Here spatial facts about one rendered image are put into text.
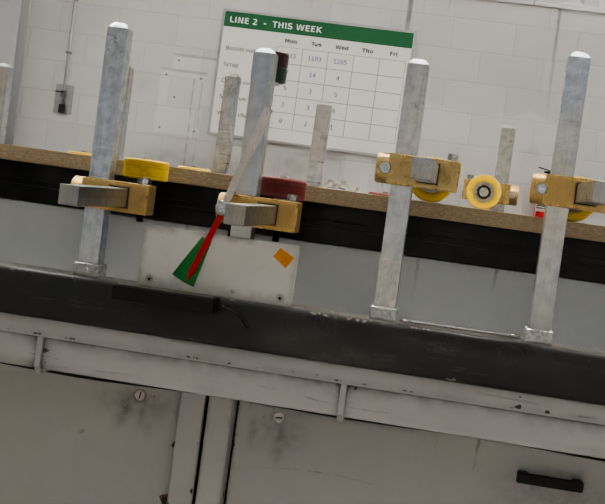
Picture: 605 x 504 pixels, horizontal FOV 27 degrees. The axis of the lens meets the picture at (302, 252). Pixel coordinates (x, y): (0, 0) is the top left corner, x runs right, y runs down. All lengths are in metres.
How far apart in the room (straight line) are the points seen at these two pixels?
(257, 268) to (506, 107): 7.24
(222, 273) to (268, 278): 0.08
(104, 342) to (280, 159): 7.21
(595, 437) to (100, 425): 0.92
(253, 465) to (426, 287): 0.46
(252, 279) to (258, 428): 0.39
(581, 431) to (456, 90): 7.24
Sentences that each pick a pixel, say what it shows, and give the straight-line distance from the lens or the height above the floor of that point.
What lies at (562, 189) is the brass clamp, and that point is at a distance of 2.02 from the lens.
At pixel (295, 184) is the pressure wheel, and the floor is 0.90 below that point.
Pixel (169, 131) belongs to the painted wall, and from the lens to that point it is 9.46.
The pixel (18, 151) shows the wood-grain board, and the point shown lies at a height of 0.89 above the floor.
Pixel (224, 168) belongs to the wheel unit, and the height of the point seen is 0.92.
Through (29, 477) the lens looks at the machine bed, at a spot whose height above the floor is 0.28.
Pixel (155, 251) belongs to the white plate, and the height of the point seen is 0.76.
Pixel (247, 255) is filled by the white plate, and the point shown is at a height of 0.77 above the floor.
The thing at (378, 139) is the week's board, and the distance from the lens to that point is 9.20.
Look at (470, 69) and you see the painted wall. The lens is 9.24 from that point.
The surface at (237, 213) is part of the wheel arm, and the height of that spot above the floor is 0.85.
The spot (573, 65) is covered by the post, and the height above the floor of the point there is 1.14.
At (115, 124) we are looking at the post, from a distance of 2.11.
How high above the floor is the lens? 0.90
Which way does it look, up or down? 3 degrees down
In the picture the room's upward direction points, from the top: 8 degrees clockwise
